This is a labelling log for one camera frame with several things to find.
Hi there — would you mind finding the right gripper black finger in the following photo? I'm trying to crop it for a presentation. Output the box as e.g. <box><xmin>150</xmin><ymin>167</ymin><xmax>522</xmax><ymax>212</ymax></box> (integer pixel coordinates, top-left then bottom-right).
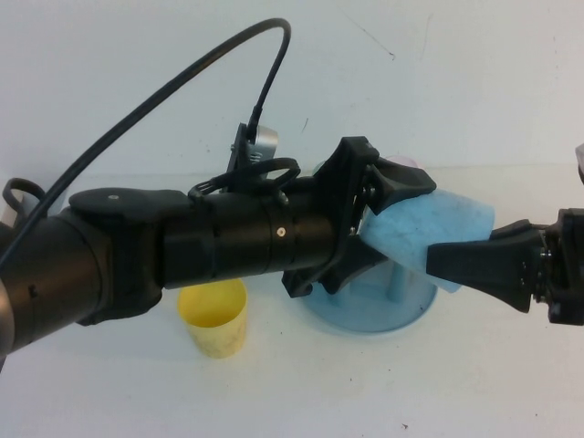
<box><xmin>490</xmin><ymin>218</ymin><xmax>560</xmax><ymax>243</ymax></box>
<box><xmin>426</xmin><ymin>236</ymin><xmax>544</xmax><ymax>315</ymax></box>

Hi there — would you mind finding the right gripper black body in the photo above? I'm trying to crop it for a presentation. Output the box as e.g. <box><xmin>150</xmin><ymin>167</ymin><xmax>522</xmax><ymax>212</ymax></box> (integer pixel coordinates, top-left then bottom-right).
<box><xmin>524</xmin><ymin>207</ymin><xmax>584</xmax><ymax>328</ymax></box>

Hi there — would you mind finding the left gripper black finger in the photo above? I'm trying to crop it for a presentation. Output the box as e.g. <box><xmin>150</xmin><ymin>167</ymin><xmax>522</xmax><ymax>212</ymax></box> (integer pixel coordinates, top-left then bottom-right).
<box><xmin>364</xmin><ymin>157</ymin><xmax>438</xmax><ymax>215</ymax></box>
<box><xmin>321</xmin><ymin>236</ymin><xmax>389</xmax><ymax>296</ymax></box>

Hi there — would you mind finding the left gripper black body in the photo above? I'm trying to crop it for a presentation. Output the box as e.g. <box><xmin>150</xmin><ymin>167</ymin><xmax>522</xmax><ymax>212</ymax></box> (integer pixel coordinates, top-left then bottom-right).
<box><xmin>280</xmin><ymin>135</ymin><xmax>380</xmax><ymax>298</ymax></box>

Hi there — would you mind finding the blue plastic cup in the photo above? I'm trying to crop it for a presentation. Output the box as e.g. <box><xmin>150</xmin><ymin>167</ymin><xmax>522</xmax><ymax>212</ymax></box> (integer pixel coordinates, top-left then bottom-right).
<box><xmin>358</xmin><ymin>190</ymin><xmax>497</xmax><ymax>296</ymax></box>

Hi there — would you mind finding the pink plastic cup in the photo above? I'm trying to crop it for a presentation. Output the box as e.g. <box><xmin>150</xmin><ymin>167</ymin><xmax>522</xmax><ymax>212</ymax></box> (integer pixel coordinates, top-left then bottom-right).
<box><xmin>385</xmin><ymin>154</ymin><xmax>423</xmax><ymax>171</ymax></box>

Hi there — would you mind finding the blue cup stand with posts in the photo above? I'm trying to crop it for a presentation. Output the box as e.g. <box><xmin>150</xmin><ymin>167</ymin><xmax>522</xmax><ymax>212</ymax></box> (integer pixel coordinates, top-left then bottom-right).
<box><xmin>298</xmin><ymin>259</ymin><xmax>440</xmax><ymax>338</ymax></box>

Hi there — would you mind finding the yellow plastic cup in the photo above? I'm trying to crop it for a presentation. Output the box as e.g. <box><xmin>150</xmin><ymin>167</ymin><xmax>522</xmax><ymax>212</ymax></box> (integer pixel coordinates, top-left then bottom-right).
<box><xmin>176</xmin><ymin>276</ymin><xmax>250</xmax><ymax>360</ymax></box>

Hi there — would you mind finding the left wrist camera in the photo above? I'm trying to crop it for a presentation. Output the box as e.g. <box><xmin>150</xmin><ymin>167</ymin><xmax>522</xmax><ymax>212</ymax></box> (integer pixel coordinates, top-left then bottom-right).
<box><xmin>227</xmin><ymin>120</ymin><xmax>280</xmax><ymax>172</ymax></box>

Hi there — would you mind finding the black looped gripper cable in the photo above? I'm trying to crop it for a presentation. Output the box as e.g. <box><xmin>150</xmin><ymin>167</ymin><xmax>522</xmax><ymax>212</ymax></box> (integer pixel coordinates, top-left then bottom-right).
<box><xmin>188</xmin><ymin>156</ymin><xmax>301</xmax><ymax>204</ymax></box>

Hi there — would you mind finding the black camera cable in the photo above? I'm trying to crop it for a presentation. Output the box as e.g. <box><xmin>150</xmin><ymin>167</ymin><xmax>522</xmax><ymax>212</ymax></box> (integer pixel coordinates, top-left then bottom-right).
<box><xmin>0</xmin><ymin>17</ymin><xmax>293</xmax><ymax>270</ymax></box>

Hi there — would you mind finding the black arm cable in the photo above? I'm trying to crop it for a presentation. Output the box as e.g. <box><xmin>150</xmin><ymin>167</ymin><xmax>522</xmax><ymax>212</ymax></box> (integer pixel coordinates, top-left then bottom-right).
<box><xmin>0</xmin><ymin>176</ymin><xmax>47</xmax><ymax>215</ymax></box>

